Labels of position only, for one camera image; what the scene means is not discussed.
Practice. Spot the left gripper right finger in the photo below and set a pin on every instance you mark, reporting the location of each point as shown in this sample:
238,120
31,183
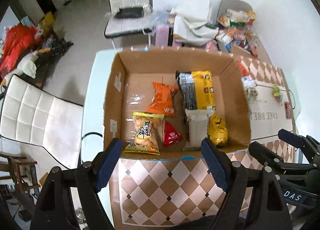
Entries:
267,208

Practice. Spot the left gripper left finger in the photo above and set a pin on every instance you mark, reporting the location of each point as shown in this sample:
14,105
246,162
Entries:
54,208

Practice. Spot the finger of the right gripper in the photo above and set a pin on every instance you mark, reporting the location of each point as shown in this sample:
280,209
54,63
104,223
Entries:
308,145
267,157

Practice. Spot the small yellow snack bag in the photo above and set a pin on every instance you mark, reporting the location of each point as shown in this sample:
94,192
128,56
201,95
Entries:
218,132

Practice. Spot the small red snack packet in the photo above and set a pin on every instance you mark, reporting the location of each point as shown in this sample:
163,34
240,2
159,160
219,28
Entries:
171,135

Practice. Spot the orange chip bag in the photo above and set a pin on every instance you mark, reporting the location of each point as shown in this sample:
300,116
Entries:
243,70

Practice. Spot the yellow black noodle pack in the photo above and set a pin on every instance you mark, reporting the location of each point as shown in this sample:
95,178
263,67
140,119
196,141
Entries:
197,90

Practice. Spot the egg biscuit snack bag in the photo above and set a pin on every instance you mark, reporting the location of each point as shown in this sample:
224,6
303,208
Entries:
145,139

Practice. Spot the orange snack bag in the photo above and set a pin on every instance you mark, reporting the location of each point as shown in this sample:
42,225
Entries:
162,102

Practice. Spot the red white snack pack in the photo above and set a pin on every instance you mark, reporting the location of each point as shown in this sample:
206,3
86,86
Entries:
248,82

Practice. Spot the cardboard box of snacks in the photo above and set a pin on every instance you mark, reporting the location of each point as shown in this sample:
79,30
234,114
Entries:
256,50

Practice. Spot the pile of snacks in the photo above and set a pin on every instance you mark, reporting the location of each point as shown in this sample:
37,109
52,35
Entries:
231,32

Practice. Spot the grey chair with snacks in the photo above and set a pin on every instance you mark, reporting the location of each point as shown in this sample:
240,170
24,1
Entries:
237,10

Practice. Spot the brown red small packet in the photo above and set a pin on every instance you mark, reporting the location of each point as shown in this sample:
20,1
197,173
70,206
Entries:
288,110

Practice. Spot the dark fleece sleeve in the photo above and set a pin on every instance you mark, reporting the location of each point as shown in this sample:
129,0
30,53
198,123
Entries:
203,223

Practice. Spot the green candy bag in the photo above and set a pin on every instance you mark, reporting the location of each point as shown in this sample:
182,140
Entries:
277,94

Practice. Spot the small cat picture packet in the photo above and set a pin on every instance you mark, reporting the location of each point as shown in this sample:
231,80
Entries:
251,94

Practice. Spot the white chair near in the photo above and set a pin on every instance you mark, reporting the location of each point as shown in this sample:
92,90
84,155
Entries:
32,116

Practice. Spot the white chair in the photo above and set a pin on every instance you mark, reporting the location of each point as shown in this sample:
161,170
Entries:
32,116
116,28

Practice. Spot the white cloth bag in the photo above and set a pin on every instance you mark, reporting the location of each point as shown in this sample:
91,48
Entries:
192,25

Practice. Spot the white goose plush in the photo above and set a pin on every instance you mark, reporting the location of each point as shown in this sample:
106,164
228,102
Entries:
26,66

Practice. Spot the pink suitcase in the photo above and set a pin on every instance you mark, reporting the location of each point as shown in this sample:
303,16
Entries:
162,36

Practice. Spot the red plastic bag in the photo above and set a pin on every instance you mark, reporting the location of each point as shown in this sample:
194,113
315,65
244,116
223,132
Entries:
17,40

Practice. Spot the yellow bag on floor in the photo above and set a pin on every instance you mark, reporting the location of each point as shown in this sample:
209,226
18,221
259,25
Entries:
47,22

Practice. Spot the black bag on chair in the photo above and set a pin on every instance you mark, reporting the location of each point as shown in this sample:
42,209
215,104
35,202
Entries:
129,13

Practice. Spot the white chair far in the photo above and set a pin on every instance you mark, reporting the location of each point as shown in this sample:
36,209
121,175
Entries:
116,28

